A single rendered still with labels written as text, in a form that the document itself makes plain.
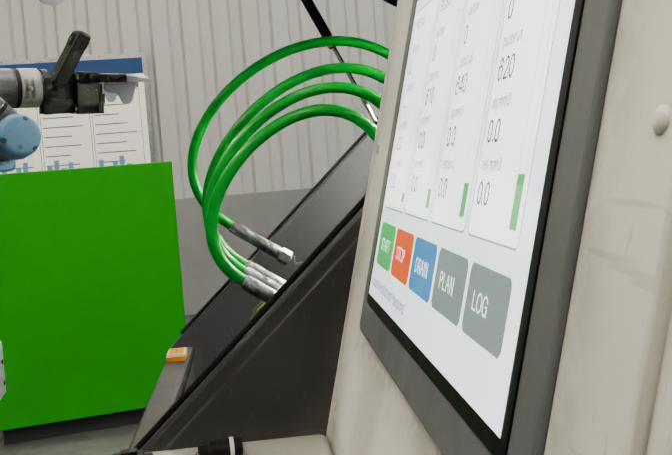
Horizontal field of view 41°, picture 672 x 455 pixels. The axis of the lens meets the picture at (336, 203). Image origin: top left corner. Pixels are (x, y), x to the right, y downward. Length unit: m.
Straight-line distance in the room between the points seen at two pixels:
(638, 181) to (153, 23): 7.58
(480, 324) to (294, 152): 7.40
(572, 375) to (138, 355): 4.33
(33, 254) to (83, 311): 0.36
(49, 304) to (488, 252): 4.18
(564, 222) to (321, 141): 7.51
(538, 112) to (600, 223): 0.08
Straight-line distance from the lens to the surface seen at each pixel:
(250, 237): 1.25
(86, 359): 4.59
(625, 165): 0.30
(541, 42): 0.40
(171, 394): 1.29
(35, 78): 1.78
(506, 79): 0.44
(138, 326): 4.58
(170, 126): 7.73
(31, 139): 1.61
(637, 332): 0.28
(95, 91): 1.83
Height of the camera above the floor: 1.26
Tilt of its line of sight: 3 degrees down
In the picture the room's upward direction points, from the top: 4 degrees counter-clockwise
